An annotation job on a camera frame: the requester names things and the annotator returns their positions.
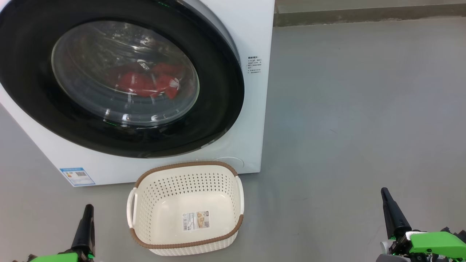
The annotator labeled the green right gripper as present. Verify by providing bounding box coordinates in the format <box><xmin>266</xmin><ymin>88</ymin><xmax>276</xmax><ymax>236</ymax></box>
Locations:
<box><xmin>377</xmin><ymin>187</ymin><xmax>466</xmax><ymax>262</ymax></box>

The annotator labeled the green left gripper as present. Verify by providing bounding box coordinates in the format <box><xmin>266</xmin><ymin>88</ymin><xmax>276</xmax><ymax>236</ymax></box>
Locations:
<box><xmin>13</xmin><ymin>204</ymin><xmax>96</xmax><ymax>262</ymax></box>

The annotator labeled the red Bulls jersey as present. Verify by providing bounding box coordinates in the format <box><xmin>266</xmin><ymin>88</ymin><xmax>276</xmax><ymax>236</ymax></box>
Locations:
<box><xmin>116</xmin><ymin>63</ymin><xmax>184</xmax><ymax>99</ymax></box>

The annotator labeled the black round glass washer door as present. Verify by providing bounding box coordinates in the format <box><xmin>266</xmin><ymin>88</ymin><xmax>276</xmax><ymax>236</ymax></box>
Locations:
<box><xmin>0</xmin><ymin>0</ymin><xmax>245</xmax><ymax>159</ymax></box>

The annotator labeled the cream perforated basket brown rim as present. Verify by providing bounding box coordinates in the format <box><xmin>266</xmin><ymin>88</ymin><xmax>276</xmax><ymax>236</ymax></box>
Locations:
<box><xmin>126</xmin><ymin>161</ymin><xmax>244</xmax><ymax>256</ymax></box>

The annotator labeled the white printed instruction label sticker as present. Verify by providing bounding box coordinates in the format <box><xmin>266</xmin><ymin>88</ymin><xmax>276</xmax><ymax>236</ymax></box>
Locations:
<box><xmin>182</xmin><ymin>210</ymin><xmax>210</xmax><ymax>231</ymax></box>

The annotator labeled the white front-load washing machine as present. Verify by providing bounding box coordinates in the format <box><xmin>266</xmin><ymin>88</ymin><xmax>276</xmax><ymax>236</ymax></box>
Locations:
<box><xmin>0</xmin><ymin>0</ymin><xmax>275</xmax><ymax>187</ymax></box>

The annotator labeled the blue energy label sticker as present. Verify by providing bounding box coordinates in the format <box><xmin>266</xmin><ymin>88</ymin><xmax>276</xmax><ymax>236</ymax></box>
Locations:
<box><xmin>59</xmin><ymin>167</ymin><xmax>96</xmax><ymax>187</ymax></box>

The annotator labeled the round filter cover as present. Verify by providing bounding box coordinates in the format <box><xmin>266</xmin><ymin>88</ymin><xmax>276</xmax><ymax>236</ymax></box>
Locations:
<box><xmin>215</xmin><ymin>156</ymin><xmax>245</xmax><ymax>171</ymax></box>

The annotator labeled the grey skirting board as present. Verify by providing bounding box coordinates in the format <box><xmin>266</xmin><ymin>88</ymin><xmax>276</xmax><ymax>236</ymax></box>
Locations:
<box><xmin>274</xmin><ymin>4</ymin><xmax>466</xmax><ymax>27</ymax></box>

